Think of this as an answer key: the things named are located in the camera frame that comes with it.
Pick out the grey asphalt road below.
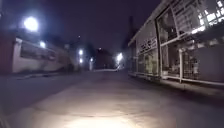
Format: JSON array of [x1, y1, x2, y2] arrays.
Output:
[[0, 69, 224, 128]]

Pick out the street lamp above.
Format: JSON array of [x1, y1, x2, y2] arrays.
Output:
[[23, 15, 40, 33]]

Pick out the pale kerb strip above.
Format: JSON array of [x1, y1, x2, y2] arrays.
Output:
[[0, 71, 73, 81], [128, 72, 224, 98]]

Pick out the building with white wall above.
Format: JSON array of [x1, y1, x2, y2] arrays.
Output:
[[0, 33, 73, 75]]

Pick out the dark building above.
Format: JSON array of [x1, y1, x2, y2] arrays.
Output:
[[94, 48, 116, 70]]

